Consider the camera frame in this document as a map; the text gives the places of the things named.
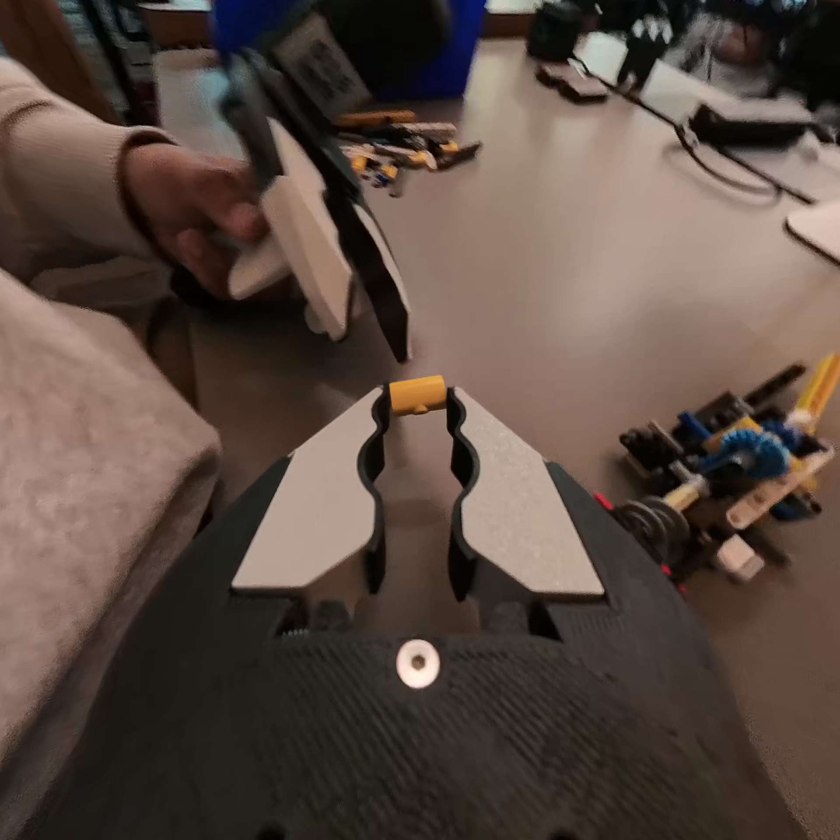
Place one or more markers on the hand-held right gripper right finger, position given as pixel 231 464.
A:
pixel 518 512

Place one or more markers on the partly built lego model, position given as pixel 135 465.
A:
pixel 728 479

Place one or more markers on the black forked stand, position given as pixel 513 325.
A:
pixel 643 52

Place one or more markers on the person's beige sweater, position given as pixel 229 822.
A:
pixel 85 472

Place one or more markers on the flat black device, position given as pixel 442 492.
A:
pixel 574 84

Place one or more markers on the person's left forearm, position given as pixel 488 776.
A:
pixel 59 170

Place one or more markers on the black bag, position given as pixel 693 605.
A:
pixel 554 29

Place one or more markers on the black power adapter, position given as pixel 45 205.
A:
pixel 748 126

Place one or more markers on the yellow lego connector piece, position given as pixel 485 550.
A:
pixel 417 392

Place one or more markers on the blue plastic bin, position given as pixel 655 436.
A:
pixel 453 46

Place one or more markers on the pile of loose lego pieces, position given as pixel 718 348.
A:
pixel 407 148

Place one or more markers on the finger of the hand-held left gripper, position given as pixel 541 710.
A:
pixel 308 243
pixel 387 289

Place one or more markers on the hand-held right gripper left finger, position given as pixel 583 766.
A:
pixel 308 512

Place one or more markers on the person's left hand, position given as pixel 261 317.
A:
pixel 190 203

